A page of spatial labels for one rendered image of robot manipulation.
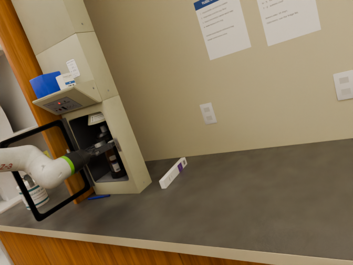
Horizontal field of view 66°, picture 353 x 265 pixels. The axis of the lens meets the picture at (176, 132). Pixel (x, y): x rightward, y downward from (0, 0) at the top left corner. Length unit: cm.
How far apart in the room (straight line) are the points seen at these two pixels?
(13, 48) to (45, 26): 22
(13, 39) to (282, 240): 140
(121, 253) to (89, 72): 76
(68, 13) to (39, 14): 18
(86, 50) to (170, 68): 47
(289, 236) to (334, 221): 13
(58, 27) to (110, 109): 41
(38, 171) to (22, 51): 64
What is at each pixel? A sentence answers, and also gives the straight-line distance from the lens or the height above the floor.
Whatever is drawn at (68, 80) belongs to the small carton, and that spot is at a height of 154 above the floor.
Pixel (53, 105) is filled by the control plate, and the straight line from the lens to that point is 139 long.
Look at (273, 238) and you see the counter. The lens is 83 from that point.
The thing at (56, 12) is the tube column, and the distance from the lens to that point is 136.
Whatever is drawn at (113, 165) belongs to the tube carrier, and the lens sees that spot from 141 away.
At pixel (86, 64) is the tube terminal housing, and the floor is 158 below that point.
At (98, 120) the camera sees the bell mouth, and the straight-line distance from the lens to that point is 136.
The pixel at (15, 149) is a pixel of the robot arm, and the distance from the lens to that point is 123.
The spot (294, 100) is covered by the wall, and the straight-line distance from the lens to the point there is 135.
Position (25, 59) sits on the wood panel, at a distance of 156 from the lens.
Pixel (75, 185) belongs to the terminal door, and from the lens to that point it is 151.
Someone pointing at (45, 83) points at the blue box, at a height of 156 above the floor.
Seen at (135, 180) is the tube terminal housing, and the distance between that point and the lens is 134.
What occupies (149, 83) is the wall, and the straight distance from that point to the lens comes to 161.
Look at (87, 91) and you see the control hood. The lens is 122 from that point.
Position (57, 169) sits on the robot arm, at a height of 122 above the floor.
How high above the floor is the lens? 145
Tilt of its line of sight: 13 degrees down
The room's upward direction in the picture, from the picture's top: 19 degrees counter-clockwise
